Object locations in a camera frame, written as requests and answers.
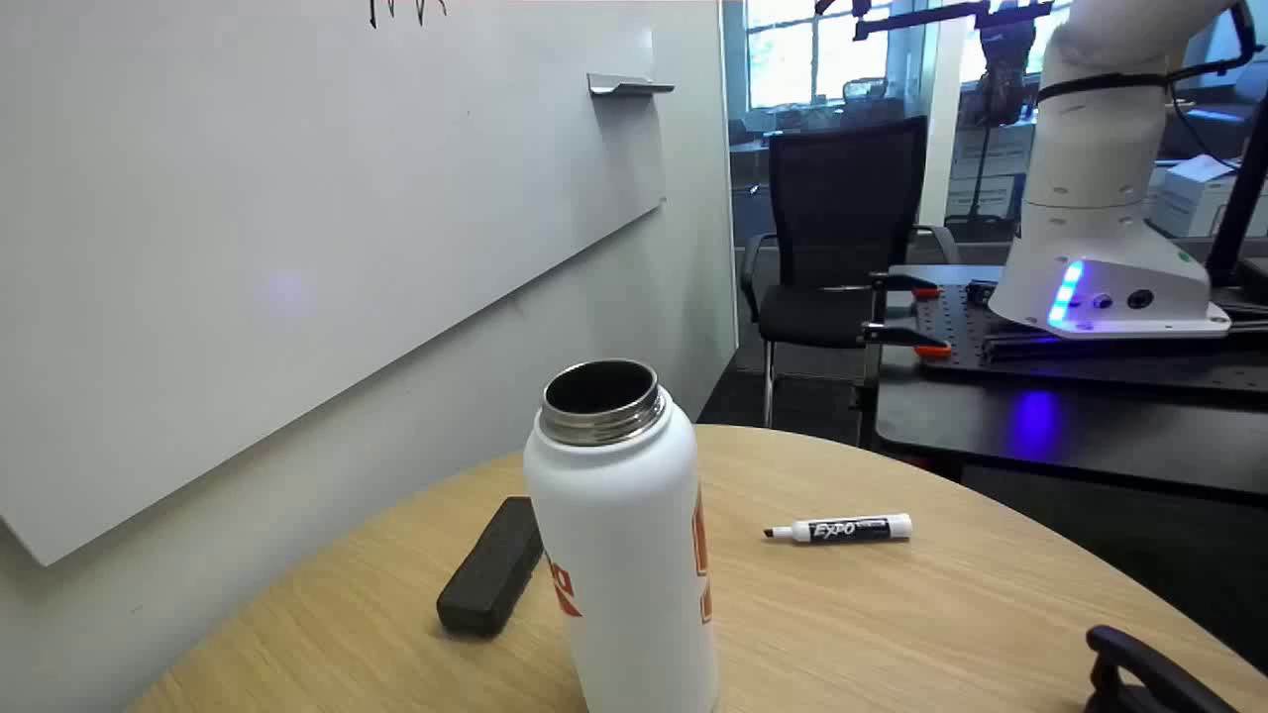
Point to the black stand pole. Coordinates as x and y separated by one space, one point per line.
1234 210

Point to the black office chair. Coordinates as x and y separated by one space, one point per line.
844 200

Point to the white cardboard box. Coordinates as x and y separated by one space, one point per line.
1190 200

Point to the black tripod camera rig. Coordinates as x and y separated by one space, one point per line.
1004 60

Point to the black whiteboard eraser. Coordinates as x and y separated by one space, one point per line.
487 577

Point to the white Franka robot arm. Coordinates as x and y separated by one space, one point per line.
1095 200

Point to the white steel water bottle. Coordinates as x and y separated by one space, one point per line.
618 557

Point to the black dry erase marker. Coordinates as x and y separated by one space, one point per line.
853 527

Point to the large white whiteboard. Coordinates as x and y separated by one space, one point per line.
262 200

